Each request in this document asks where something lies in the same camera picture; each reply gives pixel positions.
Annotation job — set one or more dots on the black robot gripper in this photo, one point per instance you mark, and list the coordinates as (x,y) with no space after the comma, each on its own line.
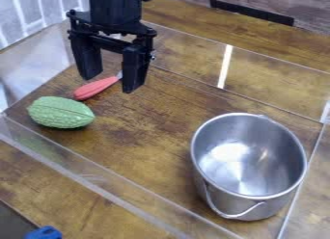
(111,24)

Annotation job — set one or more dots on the green bumpy gourd toy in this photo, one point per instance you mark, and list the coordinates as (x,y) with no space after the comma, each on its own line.
(59,112)

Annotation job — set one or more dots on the silver metal pot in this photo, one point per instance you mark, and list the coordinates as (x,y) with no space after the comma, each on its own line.
(250,163)

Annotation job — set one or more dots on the blue object at corner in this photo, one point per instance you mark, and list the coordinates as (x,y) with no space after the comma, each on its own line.
(45,232)

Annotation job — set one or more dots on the red handled metal spoon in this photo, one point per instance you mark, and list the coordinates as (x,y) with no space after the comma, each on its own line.
(95,87)

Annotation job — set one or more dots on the clear acrylic enclosure wall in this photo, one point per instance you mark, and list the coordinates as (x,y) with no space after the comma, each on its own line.
(115,180)

